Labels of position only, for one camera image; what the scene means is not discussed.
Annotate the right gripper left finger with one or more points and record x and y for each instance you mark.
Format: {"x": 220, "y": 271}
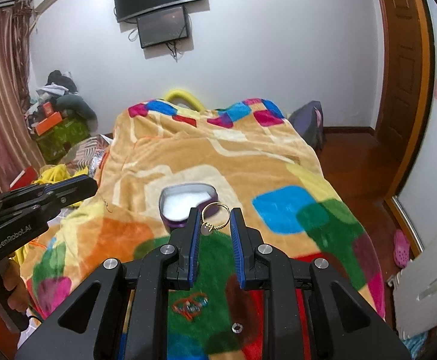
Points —
{"x": 172, "y": 266}

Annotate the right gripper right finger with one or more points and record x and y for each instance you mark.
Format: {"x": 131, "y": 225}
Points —
{"x": 261, "y": 266}

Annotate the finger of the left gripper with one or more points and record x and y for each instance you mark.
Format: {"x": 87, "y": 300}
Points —
{"x": 64, "y": 193}

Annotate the purple heart-shaped tin box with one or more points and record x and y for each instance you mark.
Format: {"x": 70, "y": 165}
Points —
{"x": 176, "y": 201}

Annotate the person's left hand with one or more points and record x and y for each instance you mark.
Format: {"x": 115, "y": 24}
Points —
{"x": 18, "y": 299}

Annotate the yellow cartoon blanket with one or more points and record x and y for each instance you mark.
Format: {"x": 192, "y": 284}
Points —
{"x": 49, "y": 175}

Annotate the red flat box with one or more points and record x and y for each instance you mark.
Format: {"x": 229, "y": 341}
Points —
{"x": 24, "y": 178}

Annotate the green patterned covered cabinet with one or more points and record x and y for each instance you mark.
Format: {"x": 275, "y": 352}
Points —
{"x": 57, "y": 141}

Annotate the striped patterned pillow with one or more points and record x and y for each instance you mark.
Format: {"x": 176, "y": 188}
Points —
{"x": 86, "y": 154}

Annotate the small silver hex nut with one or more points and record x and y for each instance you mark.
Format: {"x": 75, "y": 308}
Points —
{"x": 237, "y": 328}

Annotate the orange cardboard box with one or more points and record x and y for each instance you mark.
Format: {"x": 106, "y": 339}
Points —
{"x": 48, "y": 123}

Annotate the pile of dark clothes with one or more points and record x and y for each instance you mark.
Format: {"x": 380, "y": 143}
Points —
{"x": 62, "y": 93}

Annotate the colourful patchwork fleece blanket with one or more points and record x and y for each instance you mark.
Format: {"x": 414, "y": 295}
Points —
{"x": 257, "y": 162}

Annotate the pink rubber clog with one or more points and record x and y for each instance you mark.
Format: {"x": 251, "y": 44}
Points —
{"x": 401, "y": 249}

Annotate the purple grey backpack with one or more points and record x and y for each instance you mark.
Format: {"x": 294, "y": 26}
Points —
{"x": 308, "y": 123}

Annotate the yellow curved bed footboard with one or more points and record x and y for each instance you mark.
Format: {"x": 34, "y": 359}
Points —
{"x": 184, "y": 96}

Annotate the striped pink curtain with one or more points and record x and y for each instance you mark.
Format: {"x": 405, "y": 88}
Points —
{"x": 18, "y": 150}

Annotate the small black wall monitor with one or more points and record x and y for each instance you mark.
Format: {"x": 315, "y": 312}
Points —
{"x": 163, "y": 26}

